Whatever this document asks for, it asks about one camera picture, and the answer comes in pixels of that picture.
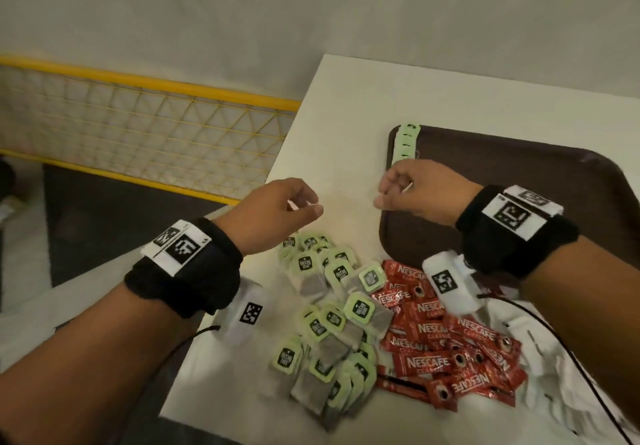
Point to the person's right hand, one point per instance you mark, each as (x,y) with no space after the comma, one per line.
(430,189)

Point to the person's left hand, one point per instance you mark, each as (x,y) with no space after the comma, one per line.
(270,214)

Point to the row of tea bags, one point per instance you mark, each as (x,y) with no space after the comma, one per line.
(405,142)

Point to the brown tray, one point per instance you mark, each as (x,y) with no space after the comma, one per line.
(500,159)

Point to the pile of green tea bags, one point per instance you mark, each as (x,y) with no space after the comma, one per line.
(330,339)

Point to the pile of red Nescafe sachets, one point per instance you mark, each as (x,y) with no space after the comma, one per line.
(440,354)

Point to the person's left forearm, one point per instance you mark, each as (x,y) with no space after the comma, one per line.
(90,369)

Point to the person's right forearm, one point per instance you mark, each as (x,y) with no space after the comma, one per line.
(590,319)

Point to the black left wristband with markers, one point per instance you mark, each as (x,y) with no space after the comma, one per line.
(195,269)

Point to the black wristband with markers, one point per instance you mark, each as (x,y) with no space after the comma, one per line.
(195,269)
(515,239)

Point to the black right wristband with markers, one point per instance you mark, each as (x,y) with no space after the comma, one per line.
(515,239)

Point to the yellow mesh railing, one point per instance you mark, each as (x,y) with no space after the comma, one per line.
(150,129)

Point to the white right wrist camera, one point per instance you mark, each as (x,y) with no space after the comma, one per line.
(450,284)

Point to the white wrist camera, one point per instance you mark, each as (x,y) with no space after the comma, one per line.
(247,312)
(450,284)

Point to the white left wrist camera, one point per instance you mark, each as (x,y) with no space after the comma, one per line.
(247,312)

